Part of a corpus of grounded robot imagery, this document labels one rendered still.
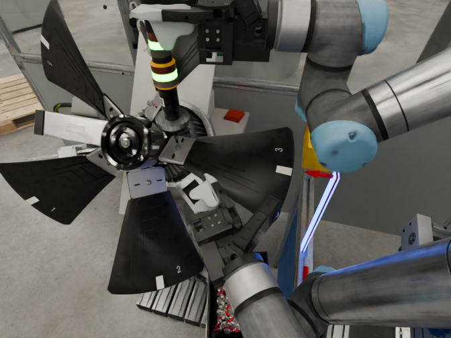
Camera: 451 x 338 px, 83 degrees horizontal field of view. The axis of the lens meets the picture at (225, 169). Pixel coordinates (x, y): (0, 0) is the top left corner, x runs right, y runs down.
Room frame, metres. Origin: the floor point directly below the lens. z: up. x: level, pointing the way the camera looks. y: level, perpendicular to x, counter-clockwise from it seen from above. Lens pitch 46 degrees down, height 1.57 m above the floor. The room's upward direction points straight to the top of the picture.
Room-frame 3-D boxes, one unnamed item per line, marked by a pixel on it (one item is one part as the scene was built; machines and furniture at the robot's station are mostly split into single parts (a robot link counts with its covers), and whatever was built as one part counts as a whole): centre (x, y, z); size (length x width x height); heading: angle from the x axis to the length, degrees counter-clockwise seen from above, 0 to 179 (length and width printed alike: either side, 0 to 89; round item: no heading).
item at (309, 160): (0.64, -0.31, 1.02); 0.16 x 0.10 x 0.11; 166
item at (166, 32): (0.41, 0.09, 1.44); 0.09 x 0.03 x 0.06; 95
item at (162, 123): (0.45, 0.11, 1.31); 0.09 x 0.07 x 0.10; 21
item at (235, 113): (1.03, -0.04, 0.87); 0.08 x 0.08 x 0.02; 66
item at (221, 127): (1.00, 0.08, 0.85); 0.36 x 0.24 x 0.03; 76
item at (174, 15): (0.41, 0.05, 1.47); 0.09 x 0.05 x 0.02; 95
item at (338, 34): (0.42, -0.17, 1.44); 0.11 x 0.08 x 0.09; 86
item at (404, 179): (1.14, -0.07, 0.50); 2.59 x 0.03 x 0.91; 76
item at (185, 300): (0.67, 0.19, 0.04); 0.62 x 0.45 x 0.08; 166
